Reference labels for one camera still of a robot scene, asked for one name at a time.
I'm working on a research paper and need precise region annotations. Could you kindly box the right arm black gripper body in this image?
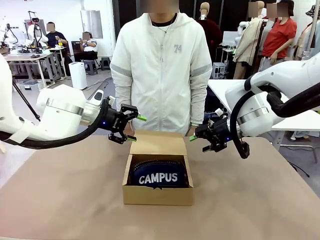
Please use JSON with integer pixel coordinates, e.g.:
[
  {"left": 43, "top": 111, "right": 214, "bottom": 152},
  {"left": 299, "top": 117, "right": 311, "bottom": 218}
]
[{"left": 208, "top": 118, "right": 239, "bottom": 148}]

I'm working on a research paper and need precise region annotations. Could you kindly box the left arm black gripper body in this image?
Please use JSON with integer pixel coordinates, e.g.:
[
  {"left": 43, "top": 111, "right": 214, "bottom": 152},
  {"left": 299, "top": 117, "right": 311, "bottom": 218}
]
[{"left": 100, "top": 103, "right": 131, "bottom": 134}]

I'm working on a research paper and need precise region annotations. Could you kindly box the long grey workbench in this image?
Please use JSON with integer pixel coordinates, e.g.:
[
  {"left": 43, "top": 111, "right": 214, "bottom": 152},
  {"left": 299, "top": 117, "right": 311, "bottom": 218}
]
[{"left": 3, "top": 52, "right": 57, "bottom": 88}]

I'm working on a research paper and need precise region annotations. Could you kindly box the white rounded table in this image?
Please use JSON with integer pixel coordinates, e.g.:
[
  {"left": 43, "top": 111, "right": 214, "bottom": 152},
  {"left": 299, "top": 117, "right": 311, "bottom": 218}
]
[{"left": 206, "top": 79, "right": 320, "bottom": 151}]

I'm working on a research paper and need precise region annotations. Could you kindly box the seated person in dark shirt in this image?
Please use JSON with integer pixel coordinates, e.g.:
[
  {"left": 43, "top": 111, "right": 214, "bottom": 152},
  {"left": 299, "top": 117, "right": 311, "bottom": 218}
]
[{"left": 45, "top": 21, "right": 73, "bottom": 76}]

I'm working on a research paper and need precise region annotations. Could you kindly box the person in red shirt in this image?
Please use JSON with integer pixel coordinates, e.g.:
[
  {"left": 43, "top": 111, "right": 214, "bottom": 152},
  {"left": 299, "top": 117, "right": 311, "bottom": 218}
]
[{"left": 257, "top": 0, "right": 299, "bottom": 72}]

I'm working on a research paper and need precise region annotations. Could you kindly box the mannequin in dark red top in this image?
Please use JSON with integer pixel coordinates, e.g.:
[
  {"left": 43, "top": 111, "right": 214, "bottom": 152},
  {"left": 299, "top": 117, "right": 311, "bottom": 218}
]
[{"left": 199, "top": 2, "right": 224, "bottom": 65}]

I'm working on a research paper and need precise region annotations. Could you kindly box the white background robot with cables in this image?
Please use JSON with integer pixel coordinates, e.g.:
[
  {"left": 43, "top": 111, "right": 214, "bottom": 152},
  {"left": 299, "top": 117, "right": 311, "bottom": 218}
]
[{"left": 24, "top": 10, "right": 49, "bottom": 54}]

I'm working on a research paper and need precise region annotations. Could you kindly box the white air purifier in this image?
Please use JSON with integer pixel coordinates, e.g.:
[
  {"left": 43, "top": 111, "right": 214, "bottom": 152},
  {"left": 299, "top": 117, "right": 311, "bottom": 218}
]
[{"left": 68, "top": 61, "right": 89, "bottom": 91}]

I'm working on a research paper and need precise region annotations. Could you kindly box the mannequin in beige coat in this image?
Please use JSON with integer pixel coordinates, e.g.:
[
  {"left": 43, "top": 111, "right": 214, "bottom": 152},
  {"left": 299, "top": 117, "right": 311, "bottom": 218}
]
[{"left": 232, "top": 1, "right": 268, "bottom": 81}]

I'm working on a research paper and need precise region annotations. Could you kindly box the navy CAMPUS pencil case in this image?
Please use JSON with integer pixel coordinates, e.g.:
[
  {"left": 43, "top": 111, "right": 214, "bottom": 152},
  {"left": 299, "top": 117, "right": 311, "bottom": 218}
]
[{"left": 127, "top": 159, "right": 189, "bottom": 189}]

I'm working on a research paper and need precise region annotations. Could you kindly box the small white background robot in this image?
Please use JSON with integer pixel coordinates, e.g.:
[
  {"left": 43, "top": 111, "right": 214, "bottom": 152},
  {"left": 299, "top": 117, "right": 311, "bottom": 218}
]
[{"left": 0, "top": 23, "right": 20, "bottom": 55}]

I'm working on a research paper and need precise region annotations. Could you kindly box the black floor cable with plug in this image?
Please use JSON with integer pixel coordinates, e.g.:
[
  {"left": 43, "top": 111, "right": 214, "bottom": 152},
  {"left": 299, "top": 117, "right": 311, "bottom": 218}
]
[{"left": 288, "top": 161, "right": 311, "bottom": 178}]

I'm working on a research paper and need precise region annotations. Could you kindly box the brown cardboard box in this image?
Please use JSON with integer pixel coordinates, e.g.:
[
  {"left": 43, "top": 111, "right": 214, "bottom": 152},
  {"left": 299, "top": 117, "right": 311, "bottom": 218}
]
[{"left": 121, "top": 129, "right": 194, "bottom": 207}]

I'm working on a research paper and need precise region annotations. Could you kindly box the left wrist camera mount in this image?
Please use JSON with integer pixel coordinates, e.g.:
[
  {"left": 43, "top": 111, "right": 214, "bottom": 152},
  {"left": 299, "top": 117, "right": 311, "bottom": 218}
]
[{"left": 87, "top": 89, "right": 117, "bottom": 106}]

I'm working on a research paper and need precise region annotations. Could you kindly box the grey computer monitor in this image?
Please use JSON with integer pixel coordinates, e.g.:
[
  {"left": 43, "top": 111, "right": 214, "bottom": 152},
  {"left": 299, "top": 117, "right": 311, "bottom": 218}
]
[{"left": 221, "top": 31, "right": 239, "bottom": 47}]

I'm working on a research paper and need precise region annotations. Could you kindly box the black tripod leg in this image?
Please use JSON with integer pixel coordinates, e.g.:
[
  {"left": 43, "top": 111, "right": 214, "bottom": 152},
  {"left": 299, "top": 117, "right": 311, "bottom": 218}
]
[{"left": 10, "top": 79, "right": 41, "bottom": 123}]

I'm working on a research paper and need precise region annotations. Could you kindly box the clear plastic storage bin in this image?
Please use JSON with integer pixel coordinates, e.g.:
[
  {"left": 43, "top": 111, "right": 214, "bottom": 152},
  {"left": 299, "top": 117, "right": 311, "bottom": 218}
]
[{"left": 19, "top": 79, "right": 44, "bottom": 92}]

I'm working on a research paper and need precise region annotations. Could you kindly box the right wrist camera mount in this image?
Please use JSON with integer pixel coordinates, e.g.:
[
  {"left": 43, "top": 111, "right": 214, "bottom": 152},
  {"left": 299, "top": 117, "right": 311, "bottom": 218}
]
[{"left": 214, "top": 107, "right": 230, "bottom": 121}]

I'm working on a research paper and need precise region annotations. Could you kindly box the person in white jacket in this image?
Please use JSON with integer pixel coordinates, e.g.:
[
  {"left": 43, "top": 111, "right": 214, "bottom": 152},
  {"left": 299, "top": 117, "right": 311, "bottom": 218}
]
[{"left": 109, "top": 11, "right": 213, "bottom": 137}]

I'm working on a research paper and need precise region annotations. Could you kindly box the seated person in white shirt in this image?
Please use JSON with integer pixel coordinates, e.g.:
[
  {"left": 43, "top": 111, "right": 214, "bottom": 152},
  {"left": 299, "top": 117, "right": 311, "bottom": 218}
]
[{"left": 74, "top": 31, "right": 99, "bottom": 63}]

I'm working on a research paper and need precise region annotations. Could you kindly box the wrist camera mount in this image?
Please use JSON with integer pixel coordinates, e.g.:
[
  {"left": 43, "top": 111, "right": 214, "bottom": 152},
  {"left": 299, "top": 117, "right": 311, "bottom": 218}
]
[
  {"left": 87, "top": 89, "right": 117, "bottom": 106},
  {"left": 214, "top": 107, "right": 230, "bottom": 121}
]

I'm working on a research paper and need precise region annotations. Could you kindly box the grey plastic stool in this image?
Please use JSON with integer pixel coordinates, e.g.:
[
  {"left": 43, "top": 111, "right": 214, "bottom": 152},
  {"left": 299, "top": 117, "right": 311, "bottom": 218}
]
[
  {"left": 100, "top": 56, "right": 113, "bottom": 72},
  {"left": 83, "top": 59, "right": 99, "bottom": 77}
]

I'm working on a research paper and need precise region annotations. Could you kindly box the thin silver necklace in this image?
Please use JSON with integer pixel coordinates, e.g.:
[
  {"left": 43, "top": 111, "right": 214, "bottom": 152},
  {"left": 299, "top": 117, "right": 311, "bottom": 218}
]
[{"left": 151, "top": 16, "right": 176, "bottom": 34}]

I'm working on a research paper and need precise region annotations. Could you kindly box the small white side table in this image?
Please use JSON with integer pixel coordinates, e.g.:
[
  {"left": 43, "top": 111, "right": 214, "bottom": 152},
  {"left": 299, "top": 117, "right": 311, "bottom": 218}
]
[{"left": 48, "top": 45, "right": 69, "bottom": 77}]

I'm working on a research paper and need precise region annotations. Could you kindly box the left arm black cable sleeve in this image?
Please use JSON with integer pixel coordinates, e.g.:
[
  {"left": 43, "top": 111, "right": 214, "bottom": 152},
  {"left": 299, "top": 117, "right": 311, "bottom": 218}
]
[{"left": 0, "top": 99, "right": 111, "bottom": 151}]

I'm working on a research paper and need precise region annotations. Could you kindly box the white computer case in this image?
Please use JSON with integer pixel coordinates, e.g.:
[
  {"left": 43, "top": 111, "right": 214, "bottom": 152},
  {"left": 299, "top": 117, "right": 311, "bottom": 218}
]
[{"left": 211, "top": 62, "right": 227, "bottom": 80}]

